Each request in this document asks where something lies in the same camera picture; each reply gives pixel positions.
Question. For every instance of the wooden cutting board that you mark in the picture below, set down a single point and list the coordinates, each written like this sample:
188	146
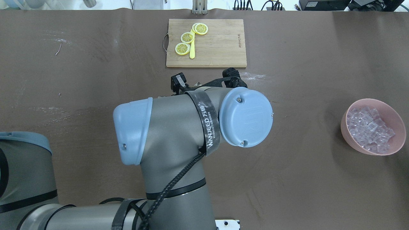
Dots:
223	45

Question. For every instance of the pink bowl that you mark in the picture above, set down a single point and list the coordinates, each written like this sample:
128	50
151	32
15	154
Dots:
388	115

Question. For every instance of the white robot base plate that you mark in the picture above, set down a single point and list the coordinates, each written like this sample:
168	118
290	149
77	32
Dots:
227	224

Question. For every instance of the lemon slice near handle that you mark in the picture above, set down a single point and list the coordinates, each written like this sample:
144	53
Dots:
182	48

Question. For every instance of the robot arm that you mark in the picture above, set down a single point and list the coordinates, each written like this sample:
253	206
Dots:
168	137

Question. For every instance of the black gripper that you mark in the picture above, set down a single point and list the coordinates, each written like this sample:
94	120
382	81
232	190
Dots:
178	81

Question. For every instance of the aluminium frame post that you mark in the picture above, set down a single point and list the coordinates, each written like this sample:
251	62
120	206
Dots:
199	7

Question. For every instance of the pile of clear ice cubes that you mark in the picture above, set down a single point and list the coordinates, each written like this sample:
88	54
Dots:
369	130

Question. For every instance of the lemon slice under far slice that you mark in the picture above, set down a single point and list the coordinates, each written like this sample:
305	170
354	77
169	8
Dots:
194	27

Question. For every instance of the lemon slice middle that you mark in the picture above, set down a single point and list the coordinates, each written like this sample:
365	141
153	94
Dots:
187	37

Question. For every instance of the steel cup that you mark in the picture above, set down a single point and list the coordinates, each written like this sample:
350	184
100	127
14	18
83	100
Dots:
90	3

